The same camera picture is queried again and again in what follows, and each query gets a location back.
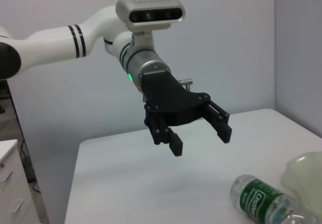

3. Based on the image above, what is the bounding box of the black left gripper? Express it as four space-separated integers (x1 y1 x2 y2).
139 70 233 157

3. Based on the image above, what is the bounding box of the clear green-label water bottle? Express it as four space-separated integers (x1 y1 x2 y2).
230 174 320 224

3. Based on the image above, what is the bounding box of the translucent glass fruit plate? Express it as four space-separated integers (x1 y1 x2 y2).
280 150 322 212

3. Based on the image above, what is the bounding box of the white drawer cabinet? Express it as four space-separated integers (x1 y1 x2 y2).
0 139 41 224

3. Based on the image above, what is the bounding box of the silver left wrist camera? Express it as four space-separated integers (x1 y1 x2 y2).
115 0 186 52

